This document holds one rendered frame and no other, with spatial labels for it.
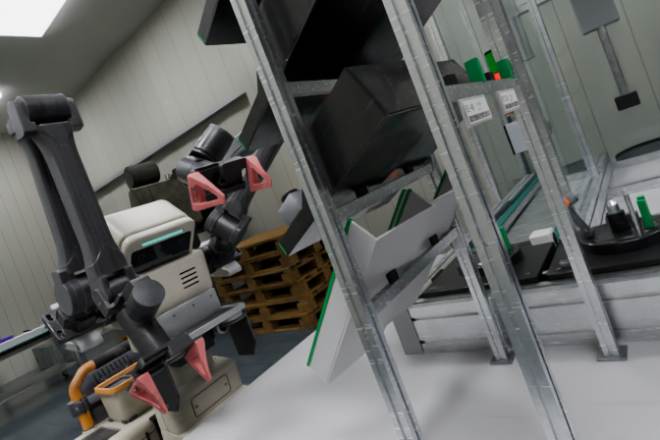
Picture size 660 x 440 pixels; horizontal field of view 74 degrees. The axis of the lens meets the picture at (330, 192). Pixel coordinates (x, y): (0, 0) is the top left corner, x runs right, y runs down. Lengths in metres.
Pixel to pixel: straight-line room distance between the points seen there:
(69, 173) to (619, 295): 0.99
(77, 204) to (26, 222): 9.23
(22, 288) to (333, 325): 9.47
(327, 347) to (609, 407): 0.38
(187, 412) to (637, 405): 0.98
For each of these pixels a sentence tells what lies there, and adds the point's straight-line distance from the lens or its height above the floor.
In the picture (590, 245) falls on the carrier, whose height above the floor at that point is 0.99.
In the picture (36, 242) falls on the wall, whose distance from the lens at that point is 10.15.
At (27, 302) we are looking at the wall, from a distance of 9.96.
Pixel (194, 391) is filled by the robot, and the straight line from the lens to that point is 1.30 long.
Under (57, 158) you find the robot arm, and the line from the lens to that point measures 0.98.
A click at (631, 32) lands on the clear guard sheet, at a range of 2.25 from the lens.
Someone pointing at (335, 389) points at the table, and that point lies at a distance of 0.99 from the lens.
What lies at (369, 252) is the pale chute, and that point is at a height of 1.17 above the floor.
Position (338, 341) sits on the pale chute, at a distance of 0.62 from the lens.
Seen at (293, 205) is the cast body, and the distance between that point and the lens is 0.61.
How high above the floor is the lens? 1.27
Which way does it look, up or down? 2 degrees down
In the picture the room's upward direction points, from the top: 21 degrees counter-clockwise
